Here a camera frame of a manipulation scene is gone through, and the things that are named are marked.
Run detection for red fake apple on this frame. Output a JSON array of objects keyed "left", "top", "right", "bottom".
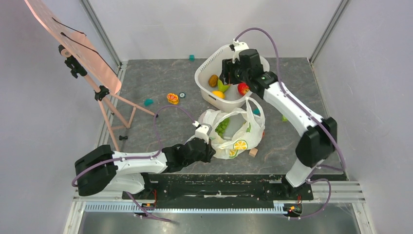
[{"left": 237, "top": 82, "right": 250, "bottom": 96}]

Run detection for white plastic bag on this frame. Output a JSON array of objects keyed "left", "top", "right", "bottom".
[{"left": 198, "top": 97, "right": 265, "bottom": 159}]

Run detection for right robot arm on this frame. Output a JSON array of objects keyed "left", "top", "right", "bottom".
[{"left": 220, "top": 46, "right": 337, "bottom": 199}]

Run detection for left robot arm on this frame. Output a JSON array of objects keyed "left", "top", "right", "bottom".
[{"left": 73, "top": 137, "right": 216, "bottom": 199}]

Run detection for green fake pear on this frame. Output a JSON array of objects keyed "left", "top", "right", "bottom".
[{"left": 217, "top": 79, "right": 230, "bottom": 93}]

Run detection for brown fake kiwi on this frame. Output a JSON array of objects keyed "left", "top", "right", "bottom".
[{"left": 208, "top": 75, "right": 219, "bottom": 88}]

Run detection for yellow fake lemon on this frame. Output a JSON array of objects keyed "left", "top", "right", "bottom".
[{"left": 212, "top": 90, "right": 225, "bottom": 99}]

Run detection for green fake grapes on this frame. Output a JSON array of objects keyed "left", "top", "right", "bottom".
[{"left": 215, "top": 117, "right": 230, "bottom": 138}]

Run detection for white plastic basin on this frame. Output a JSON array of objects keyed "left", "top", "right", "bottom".
[{"left": 194, "top": 42, "right": 278, "bottom": 112}]

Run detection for teal rectangular block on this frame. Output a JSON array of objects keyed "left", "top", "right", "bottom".
[{"left": 253, "top": 109, "right": 261, "bottom": 116}]

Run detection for orange yellow toy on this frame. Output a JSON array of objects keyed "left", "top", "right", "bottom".
[{"left": 167, "top": 93, "right": 179, "bottom": 105}]

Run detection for wooden cube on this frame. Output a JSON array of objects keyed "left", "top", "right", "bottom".
[{"left": 248, "top": 148, "right": 258, "bottom": 157}]

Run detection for pink board on stand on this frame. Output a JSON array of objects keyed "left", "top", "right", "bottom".
[{"left": 25, "top": 0, "right": 157, "bottom": 151}]

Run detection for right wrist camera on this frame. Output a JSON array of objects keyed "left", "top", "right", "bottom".
[{"left": 229, "top": 39, "right": 249, "bottom": 63}]

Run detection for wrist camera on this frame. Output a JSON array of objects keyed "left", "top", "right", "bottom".
[
  {"left": 192, "top": 121, "right": 212, "bottom": 144},
  {"left": 229, "top": 39, "right": 249, "bottom": 63}
]

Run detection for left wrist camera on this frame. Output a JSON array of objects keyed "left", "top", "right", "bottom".
[{"left": 192, "top": 121, "right": 212, "bottom": 144}]

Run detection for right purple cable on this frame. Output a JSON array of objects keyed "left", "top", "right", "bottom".
[{"left": 234, "top": 27, "right": 346, "bottom": 220}]

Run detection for purple cable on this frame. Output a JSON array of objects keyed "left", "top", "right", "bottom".
[
  {"left": 71, "top": 105, "right": 199, "bottom": 223},
  {"left": 234, "top": 27, "right": 346, "bottom": 220}
]

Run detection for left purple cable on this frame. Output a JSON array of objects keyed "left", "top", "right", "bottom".
[{"left": 71, "top": 105, "right": 199, "bottom": 223}]

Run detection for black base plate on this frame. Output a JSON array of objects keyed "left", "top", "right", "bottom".
[{"left": 132, "top": 174, "right": 314, "bottom": 209}]

